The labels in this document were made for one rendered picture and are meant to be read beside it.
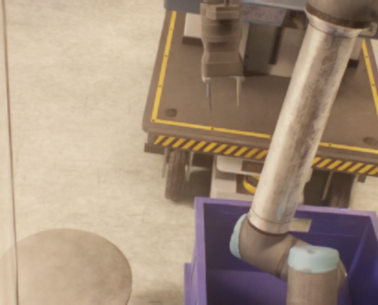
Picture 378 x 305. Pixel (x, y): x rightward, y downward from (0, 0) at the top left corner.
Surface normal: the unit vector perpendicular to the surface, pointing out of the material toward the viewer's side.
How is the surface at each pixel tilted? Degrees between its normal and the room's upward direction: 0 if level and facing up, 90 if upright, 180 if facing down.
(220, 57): 63
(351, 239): 90
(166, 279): 0
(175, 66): 0
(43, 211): 0
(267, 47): 90
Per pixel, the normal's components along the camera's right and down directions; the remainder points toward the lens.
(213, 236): 0.01, 0.62
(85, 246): 0.12, -0.78
